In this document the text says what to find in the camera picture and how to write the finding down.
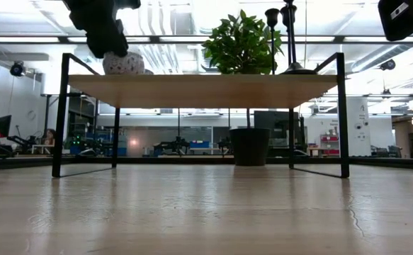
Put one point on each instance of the dark cabinet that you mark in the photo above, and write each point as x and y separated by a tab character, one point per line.
277	127

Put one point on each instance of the person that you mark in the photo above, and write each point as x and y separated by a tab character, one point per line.
50	136

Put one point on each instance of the red shelf unit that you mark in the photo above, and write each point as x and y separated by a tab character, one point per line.
329	141

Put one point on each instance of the black rig frame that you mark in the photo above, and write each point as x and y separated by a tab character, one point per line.
192	39

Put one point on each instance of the green plant in black pot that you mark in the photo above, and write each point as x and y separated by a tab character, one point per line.
249	147

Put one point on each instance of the black computer monitor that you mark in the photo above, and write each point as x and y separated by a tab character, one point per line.
3	125

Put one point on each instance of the white round pillar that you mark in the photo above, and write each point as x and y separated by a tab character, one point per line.
360	122

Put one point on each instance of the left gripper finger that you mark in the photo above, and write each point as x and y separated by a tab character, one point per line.
107	42

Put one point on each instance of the black ceiling-mounted camera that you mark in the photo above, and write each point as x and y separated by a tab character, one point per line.
17	68
387	64

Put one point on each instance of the blue storage box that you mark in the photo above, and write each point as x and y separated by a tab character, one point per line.
199	144

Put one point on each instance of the purple floral pattern candle tin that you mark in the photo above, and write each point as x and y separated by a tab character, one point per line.
131	65

